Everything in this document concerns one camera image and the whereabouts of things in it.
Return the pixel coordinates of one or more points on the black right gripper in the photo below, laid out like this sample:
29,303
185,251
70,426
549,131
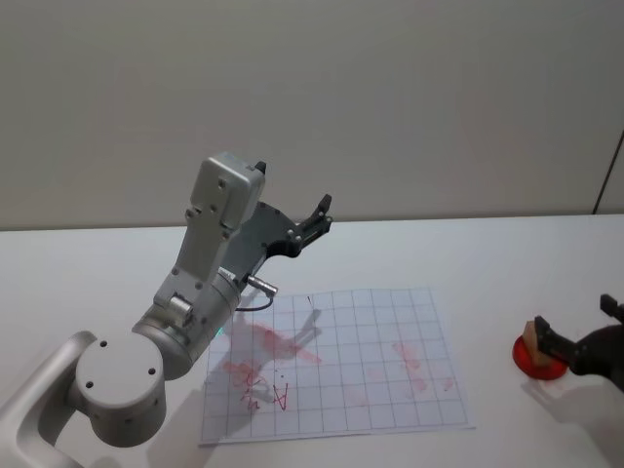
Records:
602,353

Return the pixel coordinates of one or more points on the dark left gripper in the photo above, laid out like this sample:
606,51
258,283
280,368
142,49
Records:
256,239

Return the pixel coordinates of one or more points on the small wooden stamp block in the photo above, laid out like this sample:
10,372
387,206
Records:
530,341

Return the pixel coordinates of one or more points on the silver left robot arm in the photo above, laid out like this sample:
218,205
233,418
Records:
122,375

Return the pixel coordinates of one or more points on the white grid paper sheet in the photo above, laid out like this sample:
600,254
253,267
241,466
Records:
370,361

